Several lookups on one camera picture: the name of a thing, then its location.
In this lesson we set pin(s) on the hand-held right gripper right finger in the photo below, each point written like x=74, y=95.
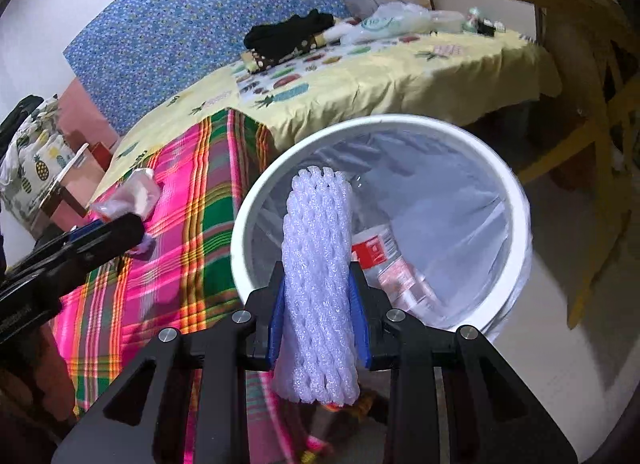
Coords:
x=361, y=329

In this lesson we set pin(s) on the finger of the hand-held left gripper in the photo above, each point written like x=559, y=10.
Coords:
x=82, y=235
x=100, y=244

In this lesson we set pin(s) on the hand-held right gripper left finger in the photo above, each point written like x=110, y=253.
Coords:
x=275, y=324

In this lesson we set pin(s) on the white plastic wrapper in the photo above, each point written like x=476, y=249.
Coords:
x=130, y=194

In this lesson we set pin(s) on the white foam fruit net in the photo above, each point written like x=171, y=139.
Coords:
x=315, y=269

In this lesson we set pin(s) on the clear plastic bottle red label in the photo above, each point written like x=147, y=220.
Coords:
x=380, y=254

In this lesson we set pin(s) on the white trash bin with liner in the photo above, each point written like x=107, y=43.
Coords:
x=450, y=224

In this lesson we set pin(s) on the pink plastic bin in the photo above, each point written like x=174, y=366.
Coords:
x=70, y=189

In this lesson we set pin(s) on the pink green plaid tablecloth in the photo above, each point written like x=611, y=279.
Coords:
x=165, y=294

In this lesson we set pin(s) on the pineapple print quilt pile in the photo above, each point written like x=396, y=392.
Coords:
x=35, y=158

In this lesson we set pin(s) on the black cloth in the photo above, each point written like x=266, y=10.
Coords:
x=20, y=113

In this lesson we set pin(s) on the brown polka-dot cloth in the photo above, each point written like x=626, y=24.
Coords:
x=260, y=62

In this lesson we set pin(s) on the blue floral headboard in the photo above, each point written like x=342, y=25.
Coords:
x=200, y=18

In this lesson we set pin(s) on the yellow pineapple print bedsheet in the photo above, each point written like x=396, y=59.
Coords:
x=400, y=78

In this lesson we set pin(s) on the black clothing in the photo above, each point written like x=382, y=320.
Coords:
x=285, y=36

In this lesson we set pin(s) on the white plastic bag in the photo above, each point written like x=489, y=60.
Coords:
x=390, y=23

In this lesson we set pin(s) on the small black object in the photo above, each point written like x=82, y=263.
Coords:
x=490, y=28

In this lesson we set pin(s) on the small green-capped bottle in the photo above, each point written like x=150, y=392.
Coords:
x=472, y=21

